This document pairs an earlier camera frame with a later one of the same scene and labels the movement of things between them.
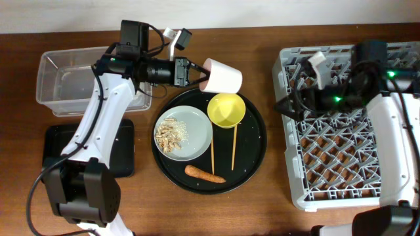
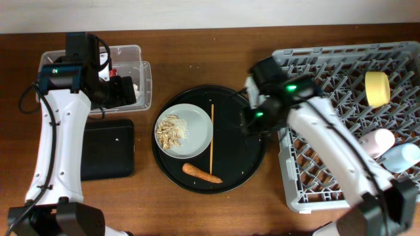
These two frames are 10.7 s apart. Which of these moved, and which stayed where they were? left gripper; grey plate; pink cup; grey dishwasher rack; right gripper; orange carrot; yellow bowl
Moved: left gripper; pink cup; right gripper; yellow bowl
Stayed: orange carrot; grey plate; grey dishwasher rack
